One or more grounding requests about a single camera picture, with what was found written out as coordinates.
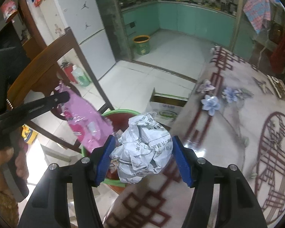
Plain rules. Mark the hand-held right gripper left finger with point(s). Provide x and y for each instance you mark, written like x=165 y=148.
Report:
x=106 y=156

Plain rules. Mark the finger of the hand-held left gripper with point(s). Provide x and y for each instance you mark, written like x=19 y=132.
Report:
x=42 y=106

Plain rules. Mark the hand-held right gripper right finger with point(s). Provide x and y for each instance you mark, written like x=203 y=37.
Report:
x=182 y=161

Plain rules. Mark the red basin with green rim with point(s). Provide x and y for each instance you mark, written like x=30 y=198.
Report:
x=116 y=123

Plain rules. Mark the white printed paper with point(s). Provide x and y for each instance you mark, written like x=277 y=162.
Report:
x=142 y=147

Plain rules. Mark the pink plastic packet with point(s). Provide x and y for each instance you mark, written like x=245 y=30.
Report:
x=85 y=116

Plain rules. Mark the person's left hand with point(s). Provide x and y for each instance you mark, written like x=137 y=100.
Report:
x=22 y=163

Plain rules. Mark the carved wooden chair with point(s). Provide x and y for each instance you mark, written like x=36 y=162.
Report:
x=38 y=64

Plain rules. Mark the red fire extinguisher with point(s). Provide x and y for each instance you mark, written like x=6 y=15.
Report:
x=70 y=73

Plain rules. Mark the green detergent bottle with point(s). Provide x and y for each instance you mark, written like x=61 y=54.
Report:
x=82 y=77

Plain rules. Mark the cardboard box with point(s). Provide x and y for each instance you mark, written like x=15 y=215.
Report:
x=166 y=106

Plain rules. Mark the red printed box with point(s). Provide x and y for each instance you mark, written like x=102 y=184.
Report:
x=9 y=8

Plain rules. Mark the white refrigerator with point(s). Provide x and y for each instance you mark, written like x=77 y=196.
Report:
x=85 y=28

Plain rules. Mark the small red item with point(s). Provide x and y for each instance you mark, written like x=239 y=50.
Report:
x=39 y=2

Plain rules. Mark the green bin with orange rim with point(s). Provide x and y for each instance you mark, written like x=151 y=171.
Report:
x=141 y=45

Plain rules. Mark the dark snack packet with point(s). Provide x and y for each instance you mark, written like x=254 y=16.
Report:
x=279 y=86

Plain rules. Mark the teal kitchen cabinets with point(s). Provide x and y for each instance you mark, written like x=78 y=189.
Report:
x=192 y=16

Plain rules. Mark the red hanging bag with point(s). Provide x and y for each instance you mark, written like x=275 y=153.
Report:
x=281 y=52

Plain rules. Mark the plaid towel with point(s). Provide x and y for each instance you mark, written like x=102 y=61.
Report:
x=257 y=7

